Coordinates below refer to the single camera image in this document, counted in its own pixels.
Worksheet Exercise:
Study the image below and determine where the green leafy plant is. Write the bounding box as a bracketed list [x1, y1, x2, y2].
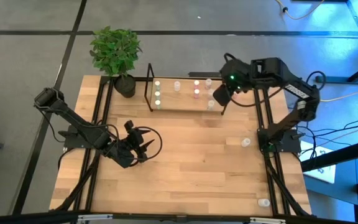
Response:
[88, 26, 144, 77]

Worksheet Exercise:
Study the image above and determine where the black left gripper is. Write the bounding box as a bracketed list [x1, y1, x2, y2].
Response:
[113, 119, 155, 162]

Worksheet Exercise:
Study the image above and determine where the silver metal bracket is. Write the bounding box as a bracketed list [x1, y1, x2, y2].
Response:
[77, 213, 114, 222]
[249, 217, 288, 224]

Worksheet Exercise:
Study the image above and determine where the white printed sheet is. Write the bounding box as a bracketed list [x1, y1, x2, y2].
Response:
[300, 140, 337, 184]

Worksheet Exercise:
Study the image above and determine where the black metal shelf leg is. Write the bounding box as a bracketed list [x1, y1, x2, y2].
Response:
[145, 63, 155, 112]

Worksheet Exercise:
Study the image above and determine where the black plant pot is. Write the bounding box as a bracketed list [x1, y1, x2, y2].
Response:
[113, 73, 136, 99]

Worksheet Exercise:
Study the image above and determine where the black rectangular bar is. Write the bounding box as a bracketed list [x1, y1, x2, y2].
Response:
[188, 72, 223, 78]

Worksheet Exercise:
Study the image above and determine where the beige floor cable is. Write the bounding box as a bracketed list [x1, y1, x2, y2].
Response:
[319, 88, 358, 103]

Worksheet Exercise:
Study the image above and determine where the white floor cable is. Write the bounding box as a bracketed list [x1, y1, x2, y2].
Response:
[274, 0, 326, 21]

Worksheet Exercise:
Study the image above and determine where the black floor cable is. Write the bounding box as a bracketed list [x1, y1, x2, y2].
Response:
[290, 114, 358, 156]

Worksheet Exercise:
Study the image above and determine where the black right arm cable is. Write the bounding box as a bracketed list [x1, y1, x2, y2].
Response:
[224, 52, 285, 108]

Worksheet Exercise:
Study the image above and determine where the wooden shelf board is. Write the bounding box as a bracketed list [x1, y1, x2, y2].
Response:
[150, 77, 226, 112]

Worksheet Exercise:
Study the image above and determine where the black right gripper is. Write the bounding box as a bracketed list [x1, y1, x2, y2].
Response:
[219, 58, 252, 93]

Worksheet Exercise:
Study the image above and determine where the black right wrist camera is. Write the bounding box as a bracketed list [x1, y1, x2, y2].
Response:
[212, 83, 232, 107]

